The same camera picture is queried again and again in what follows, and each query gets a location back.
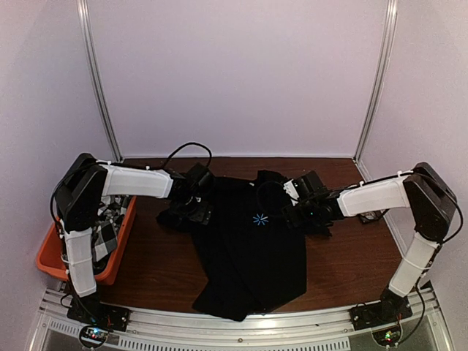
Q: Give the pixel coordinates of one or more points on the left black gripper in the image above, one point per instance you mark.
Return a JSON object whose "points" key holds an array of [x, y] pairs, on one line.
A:
{"points": [[202, 216]]}

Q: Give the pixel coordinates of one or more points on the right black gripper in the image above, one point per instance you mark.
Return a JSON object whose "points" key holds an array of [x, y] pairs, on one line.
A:
{"points": [[293, 219]]}

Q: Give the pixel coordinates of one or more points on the black t-shirt blue logo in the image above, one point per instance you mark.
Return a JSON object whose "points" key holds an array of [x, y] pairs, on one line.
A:
{"points": [[254, 261]]}

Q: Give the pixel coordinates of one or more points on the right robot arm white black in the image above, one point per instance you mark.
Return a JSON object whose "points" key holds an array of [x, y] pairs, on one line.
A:
{"points": [[421, 190]]}

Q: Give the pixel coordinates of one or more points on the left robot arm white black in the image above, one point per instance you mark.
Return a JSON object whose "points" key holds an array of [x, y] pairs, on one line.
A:
{"points": [[88, 180]]}

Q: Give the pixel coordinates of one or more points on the black white checkered shirt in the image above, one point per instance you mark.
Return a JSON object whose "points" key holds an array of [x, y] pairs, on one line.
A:
{"points": [[111, 213]]}

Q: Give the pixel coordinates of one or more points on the right circuit board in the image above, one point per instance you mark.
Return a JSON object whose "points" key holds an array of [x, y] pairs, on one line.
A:
{"points": [[387, 337]]}

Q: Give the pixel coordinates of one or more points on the circuit board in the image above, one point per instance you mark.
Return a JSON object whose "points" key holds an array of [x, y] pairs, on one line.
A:
{"points": [[387, 337], [92, 336]]}

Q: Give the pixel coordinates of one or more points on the orange plastic bin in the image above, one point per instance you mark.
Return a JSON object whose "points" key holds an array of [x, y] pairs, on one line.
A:
{"points": [[49, 261]]}

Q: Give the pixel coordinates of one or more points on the left circuit board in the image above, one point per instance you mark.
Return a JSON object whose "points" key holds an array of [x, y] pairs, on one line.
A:
{"points": [[92, 336]]}

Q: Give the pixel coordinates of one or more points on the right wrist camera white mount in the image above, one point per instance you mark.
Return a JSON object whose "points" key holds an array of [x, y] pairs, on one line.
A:
{"points": [[290, 190]]}

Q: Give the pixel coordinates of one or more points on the aluminium front rail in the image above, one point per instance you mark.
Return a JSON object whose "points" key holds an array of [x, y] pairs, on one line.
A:
{"points": [[326, 329]]}

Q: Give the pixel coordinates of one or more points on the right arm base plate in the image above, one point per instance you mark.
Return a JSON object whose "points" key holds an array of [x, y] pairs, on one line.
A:
{"points": [[371, 315]]}

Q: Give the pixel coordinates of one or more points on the left aluminium corner post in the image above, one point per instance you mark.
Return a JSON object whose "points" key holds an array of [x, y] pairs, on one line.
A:
{"points": [[96, 81]]}

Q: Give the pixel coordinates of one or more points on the aluminium corner post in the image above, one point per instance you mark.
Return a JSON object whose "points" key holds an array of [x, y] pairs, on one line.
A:
{"points": [[386, 47], [96, 81]]}

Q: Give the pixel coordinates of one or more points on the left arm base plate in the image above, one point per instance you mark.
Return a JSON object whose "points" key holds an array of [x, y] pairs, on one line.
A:
{"points": [[114, 318]]}

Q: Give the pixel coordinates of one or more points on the right aluminium corner post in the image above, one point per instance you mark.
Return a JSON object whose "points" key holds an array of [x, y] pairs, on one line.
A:
{"points": [[386, 47]]}

